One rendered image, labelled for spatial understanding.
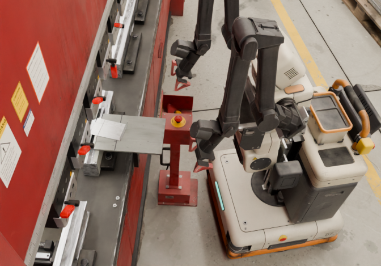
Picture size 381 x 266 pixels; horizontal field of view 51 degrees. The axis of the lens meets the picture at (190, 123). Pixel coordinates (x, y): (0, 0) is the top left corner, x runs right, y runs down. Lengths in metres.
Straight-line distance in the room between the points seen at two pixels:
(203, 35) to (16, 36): 0.94
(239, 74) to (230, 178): 1.25
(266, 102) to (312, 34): 2.62
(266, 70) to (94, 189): 0.84
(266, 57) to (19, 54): 0.67
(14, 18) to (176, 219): 1.91
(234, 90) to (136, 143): 0.52
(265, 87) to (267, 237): 1.16
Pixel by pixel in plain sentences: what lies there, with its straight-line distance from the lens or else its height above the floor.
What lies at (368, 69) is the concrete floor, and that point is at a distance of 3.76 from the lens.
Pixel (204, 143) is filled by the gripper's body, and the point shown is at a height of 1.12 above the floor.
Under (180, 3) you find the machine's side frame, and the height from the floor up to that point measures 0.14.
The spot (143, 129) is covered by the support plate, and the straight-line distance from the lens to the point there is 1.63.
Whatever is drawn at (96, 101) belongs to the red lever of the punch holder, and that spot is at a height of 1.31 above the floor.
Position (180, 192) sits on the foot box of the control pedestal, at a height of 0.12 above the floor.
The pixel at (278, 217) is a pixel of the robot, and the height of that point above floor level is 0.28.
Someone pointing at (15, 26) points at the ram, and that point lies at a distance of 0.83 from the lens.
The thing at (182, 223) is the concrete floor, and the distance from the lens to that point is 2.52.
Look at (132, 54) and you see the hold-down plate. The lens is 2.09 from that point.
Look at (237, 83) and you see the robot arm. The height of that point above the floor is 1.43.
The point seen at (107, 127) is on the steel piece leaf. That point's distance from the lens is 1.65.
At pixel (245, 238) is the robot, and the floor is 0.27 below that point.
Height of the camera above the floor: 2.29
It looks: 51 degrees down
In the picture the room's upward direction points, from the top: 5 degrees clockwise
